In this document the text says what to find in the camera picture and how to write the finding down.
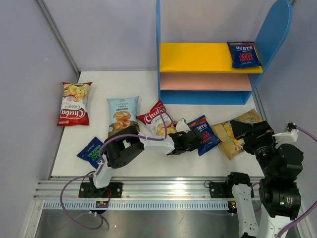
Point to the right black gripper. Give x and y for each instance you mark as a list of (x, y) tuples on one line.
[(263, 131)]

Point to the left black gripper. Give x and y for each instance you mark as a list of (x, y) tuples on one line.
[(194, 147)]

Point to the blue Burts chilli bag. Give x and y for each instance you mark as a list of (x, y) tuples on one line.
[(243, 54), (210, 140)]

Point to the red chuba bag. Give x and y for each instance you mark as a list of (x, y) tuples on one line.
[(73, 109), (158, 120)]

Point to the blue Burts sea salt bag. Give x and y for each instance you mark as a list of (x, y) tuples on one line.
[(91, 152)]

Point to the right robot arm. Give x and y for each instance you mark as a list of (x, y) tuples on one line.
[(280, 162)]

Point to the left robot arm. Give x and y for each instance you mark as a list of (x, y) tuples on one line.
[(123, 147)]

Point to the yellow chips bag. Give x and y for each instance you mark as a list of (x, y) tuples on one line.
[(229, 145)]

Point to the blue shelf with coloured boards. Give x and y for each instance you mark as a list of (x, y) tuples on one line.
[(202, 73)]

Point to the light blue cassava chips bag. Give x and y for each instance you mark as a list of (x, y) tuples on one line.
[(122, 114)]

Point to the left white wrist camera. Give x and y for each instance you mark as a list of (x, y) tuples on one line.
[(181, 126)]

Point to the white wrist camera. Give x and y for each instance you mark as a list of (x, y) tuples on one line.
[(289, 135), (181, 126)]

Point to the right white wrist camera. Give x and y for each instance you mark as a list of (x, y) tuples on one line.
[(289, 135)]

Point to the white slotted cable duct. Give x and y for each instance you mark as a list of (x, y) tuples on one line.
[(146, 205)]

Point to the aluminium mounting rail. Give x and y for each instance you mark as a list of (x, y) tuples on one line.
[(140, 188)]

